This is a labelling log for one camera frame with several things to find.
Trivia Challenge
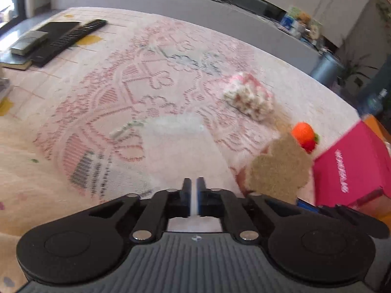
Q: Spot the blue water jug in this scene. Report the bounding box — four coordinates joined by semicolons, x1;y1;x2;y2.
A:
358;88;389;119

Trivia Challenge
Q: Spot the pink patterned tablecloth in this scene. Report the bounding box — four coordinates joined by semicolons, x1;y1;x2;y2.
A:
0;6;367;287

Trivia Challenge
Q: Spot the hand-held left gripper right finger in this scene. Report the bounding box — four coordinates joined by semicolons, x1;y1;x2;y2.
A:
196;177;307;244

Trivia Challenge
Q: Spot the pink and white fluffy cloth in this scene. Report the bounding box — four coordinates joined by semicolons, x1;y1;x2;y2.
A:
222;71;275;122

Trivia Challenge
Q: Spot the teddy bear toy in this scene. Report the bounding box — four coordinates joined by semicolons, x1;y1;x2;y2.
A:
297;12;312;31

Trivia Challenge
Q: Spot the orange box with white inside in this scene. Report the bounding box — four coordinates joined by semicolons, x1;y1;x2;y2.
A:
362;114;391;148

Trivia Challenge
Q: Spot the silver rectangular box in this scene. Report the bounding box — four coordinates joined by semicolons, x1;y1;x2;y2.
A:
10;31;50;56

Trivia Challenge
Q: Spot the brown plush toy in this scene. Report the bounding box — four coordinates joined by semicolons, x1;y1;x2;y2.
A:
248;134;313;206

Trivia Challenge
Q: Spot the white thin cloth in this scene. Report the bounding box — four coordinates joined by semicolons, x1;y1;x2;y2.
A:
111;114;225;232

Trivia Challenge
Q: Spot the orange plush toy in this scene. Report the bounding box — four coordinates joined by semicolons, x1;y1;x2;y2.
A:
291;122;316;146

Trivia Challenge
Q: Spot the grey-blue trash bin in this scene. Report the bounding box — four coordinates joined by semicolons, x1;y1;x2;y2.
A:
309;51;343;85

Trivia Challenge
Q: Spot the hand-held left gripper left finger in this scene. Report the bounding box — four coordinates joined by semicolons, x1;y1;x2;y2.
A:
72;178;193;245

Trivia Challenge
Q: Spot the dark hardcover book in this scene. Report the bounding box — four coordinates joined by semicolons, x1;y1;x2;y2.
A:
0;50;33;71

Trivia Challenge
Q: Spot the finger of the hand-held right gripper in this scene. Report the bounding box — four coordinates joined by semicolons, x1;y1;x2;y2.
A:
296;198;337;218

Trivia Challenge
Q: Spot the potted green floor plant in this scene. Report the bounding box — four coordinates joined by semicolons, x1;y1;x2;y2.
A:
337;56;381;96

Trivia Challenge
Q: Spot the colourful picture box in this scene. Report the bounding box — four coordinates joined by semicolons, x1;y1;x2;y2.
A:
279;5;324;48

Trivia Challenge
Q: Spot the black remote control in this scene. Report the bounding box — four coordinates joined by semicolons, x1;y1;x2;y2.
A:
30;19;108;67

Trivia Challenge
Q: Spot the pink cardboard box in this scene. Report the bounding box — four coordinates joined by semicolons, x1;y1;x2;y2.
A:
312;120;391;218

